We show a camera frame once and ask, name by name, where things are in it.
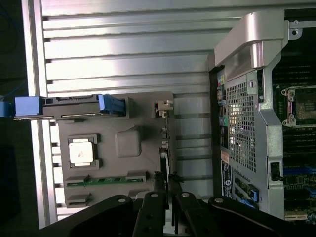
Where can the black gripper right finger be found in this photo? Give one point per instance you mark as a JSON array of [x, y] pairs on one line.
[[197, 217]]

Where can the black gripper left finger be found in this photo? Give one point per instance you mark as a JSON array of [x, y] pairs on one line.
[[150, 217]]

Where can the blue slot retention clip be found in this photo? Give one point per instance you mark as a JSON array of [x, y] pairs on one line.
[[253, 192]]

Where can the green RAM stick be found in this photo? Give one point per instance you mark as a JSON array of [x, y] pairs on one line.
[[108, 179]]

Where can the grey parts rack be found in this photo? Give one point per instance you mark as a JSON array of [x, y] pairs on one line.
[[106, 158]]

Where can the silver CPU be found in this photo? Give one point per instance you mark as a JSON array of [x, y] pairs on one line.
[[82, 152]]

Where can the open PC case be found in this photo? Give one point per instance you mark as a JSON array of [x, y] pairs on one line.
[[271, 128]]

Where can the green motherboard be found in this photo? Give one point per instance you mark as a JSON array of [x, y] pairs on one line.
[[296, 153]]

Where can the hard disk with blue caddy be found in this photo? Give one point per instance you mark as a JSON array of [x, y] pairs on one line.
[[71, 106]]

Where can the CPU socket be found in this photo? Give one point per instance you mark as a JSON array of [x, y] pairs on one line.
[[304, 107]]

